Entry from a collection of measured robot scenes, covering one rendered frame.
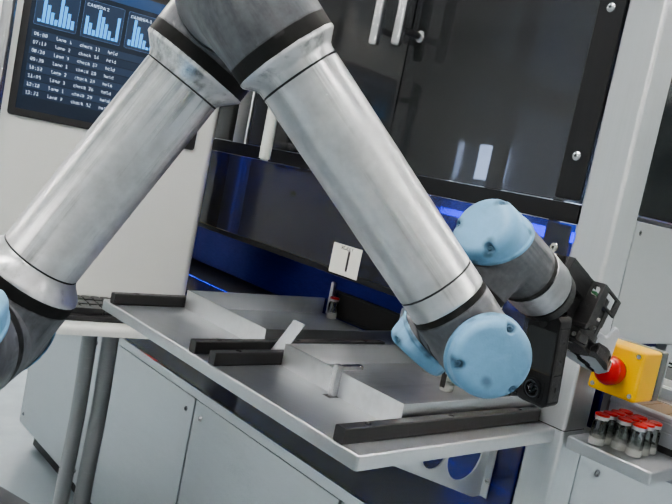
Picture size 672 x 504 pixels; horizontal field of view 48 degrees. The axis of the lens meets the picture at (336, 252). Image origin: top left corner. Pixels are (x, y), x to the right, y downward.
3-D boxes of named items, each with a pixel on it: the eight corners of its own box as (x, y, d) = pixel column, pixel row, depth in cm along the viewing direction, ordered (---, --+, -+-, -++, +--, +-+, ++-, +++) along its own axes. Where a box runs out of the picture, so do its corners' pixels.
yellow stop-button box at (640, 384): (611, 384, 112) (622, 337, 111) (657, 401, 106) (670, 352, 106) (584, 386, 107) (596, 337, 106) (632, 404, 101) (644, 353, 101)
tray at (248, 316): (320, 313, 164) (324, 297, 164) (405, 349, 145) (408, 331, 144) (184, 307, 142) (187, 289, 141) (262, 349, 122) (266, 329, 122)
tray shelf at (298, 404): (305, 315, 168) (306, 307, 168) (580, 437, 116) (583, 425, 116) (101, 308, 136) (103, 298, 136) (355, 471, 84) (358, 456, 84)
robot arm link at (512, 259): (431, 240, 82) (482, 180, 81) (478, 286, 89) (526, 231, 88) (475, 273, 76) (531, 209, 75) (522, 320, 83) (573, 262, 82)
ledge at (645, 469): (612, 439, 119) (615, 428, 118) (693, 474, 109) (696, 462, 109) (564, 447, 109) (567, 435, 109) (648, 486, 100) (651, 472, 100)
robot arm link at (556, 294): (540, 309, 82) (481, 291, 88) (557, 327, 85) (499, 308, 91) (570, 251, 84) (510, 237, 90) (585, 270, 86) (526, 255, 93)
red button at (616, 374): (601, 378, 106) (608, 351, 106) (627, 388, 103) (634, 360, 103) (587, 379, 104) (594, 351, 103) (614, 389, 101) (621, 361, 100)
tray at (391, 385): (429, 362, 137) (433, 344, 137) (549, 415, 118) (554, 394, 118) (281, 365, 115) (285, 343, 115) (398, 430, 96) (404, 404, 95)
